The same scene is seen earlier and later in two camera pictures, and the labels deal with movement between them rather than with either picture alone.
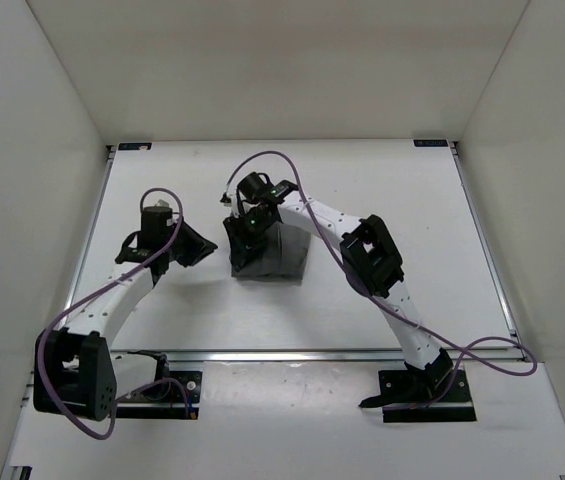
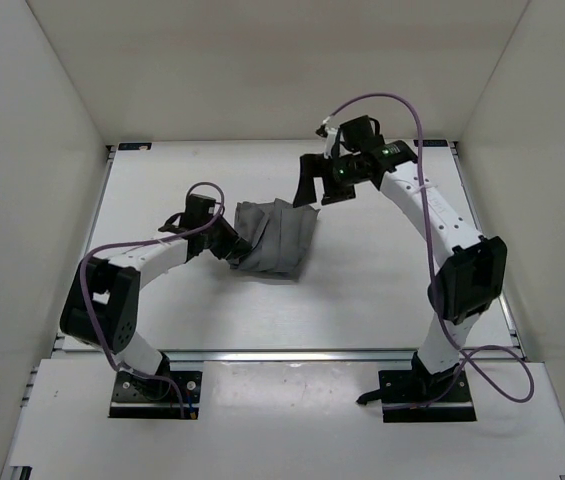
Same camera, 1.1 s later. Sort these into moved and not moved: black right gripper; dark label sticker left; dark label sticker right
Moved: black right gripper
Not moved: dark label sticker left; dark label sticker right
